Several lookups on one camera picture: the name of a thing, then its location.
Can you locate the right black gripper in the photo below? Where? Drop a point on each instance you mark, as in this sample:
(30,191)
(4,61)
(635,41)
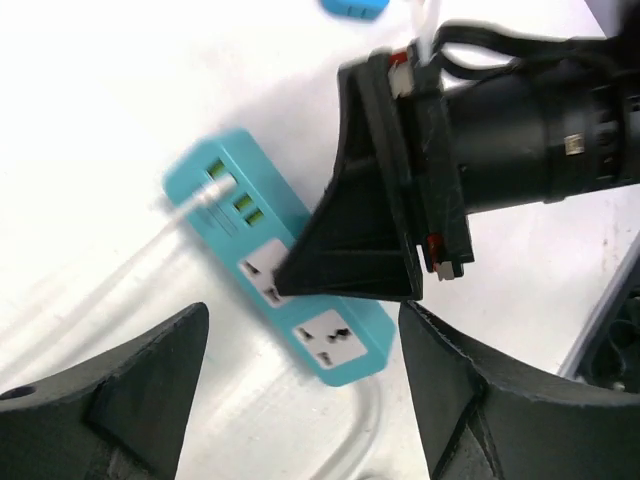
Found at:
(495,120)

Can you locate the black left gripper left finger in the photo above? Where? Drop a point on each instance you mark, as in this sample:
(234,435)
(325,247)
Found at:
(119,415)

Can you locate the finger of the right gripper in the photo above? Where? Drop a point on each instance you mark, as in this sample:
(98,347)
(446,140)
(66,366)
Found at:
(357,242)

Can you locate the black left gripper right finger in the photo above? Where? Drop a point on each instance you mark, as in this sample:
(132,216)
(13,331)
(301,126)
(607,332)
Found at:
(482,414)

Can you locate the teal power strip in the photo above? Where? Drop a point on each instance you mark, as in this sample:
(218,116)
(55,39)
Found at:
(250,232)

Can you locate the blue plug adapter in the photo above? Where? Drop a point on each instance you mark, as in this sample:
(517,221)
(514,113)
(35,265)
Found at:
(365,10)

